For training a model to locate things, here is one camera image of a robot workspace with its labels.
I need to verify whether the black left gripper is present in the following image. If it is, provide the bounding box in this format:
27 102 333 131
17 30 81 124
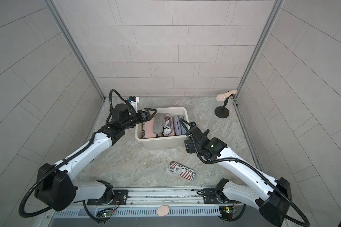
120 108 156 131

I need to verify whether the light blue case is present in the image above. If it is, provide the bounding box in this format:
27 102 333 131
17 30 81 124
178 115 187 135

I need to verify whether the flag print case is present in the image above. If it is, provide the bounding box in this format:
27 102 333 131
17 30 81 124
163 113 175 137
141 123 145 139

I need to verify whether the cream plastic storage box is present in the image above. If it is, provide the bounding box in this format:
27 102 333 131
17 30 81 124
135 107 189 150

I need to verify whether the purple case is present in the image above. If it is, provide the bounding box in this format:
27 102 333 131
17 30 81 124
173 116 182 136

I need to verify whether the pink case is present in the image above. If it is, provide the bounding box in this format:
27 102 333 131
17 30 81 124
144 118 156 139

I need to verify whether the flag newspaper case front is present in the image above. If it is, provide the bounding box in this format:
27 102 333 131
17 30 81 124
169 161 196 181

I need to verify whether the grey oval case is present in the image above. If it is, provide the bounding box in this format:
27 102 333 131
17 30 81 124
153 113 165 135

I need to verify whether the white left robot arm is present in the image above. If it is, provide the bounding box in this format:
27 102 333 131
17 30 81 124
19 104 157 218

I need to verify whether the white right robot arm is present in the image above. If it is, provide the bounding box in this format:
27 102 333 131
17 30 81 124
186 126 310 227

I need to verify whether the pink microphone on black stand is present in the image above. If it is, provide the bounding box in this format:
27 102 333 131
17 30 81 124
215 90 237 119

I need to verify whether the right circuit board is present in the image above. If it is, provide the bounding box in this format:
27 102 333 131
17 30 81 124
219 206 237 220

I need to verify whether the circuit board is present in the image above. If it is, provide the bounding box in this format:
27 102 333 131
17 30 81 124
219 206 237 220
96 208 114 218

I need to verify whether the left circuit board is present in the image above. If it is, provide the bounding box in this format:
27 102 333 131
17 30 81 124
96 208 114 218

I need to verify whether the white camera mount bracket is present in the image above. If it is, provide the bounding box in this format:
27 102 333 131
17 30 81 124
127 96 140 112

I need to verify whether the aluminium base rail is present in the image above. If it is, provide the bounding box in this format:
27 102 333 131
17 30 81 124
44 185 282 209

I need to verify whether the pink oval pad on rail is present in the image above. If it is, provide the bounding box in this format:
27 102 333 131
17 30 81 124
157 205 170 217

